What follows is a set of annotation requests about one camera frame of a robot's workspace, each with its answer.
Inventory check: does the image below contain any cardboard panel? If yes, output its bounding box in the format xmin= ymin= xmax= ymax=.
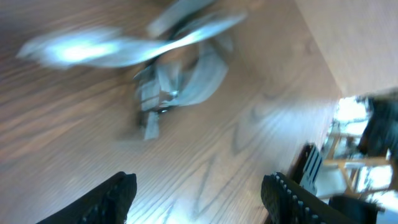
xmin=296 ymin=0 xmax=397 ymax=96

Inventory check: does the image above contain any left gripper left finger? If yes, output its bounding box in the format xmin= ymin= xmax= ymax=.
xmin=38 ymin=172 xmax=137 ymax=224

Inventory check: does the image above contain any white USB cable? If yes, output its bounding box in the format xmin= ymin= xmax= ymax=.
xmin=17 ymin=0 xmax=248 ymax=141

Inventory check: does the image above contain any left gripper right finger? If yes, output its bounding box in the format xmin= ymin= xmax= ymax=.
xmin=261 ymin=172 xmax=355 ymax=224

